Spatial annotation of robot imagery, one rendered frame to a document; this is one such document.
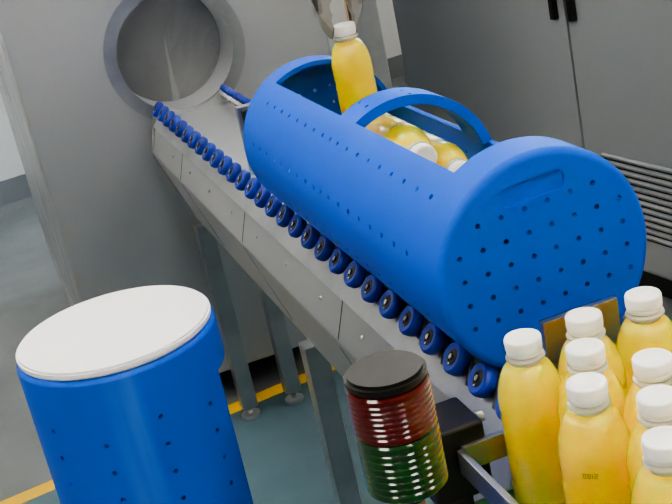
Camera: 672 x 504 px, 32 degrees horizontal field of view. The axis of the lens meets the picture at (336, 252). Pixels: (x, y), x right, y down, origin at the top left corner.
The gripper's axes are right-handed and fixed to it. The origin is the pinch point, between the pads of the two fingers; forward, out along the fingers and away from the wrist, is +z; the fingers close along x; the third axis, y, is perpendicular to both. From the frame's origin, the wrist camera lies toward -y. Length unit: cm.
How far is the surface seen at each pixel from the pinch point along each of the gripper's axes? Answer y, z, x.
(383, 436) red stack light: -122, 7, 43
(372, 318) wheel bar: -38, 36, 17
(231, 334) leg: 119, 100, 13
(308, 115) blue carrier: -18.4, 8.5, 14.6
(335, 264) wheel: -22.8, 32.4, 16.6
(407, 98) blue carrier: -35.5, 5.7, 4.1
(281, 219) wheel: 6.9, 32.5, 16.8
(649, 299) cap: -95, 18, 4
